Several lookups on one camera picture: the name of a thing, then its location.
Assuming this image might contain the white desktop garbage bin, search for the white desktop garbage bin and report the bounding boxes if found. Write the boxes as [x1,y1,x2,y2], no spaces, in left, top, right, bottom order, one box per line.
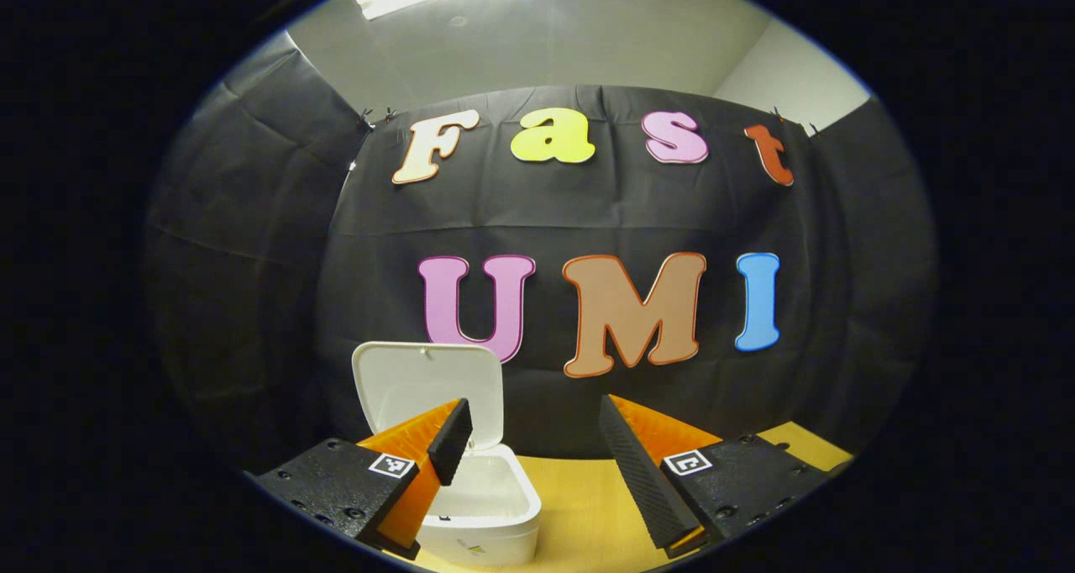
[351,341,543,568]

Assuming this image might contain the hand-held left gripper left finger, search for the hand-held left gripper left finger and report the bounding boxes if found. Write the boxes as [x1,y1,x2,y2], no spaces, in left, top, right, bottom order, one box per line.
[252,397,474,561]

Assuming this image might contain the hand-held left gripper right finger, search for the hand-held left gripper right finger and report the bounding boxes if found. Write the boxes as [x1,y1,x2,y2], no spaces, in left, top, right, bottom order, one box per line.
[599,393,836,560]

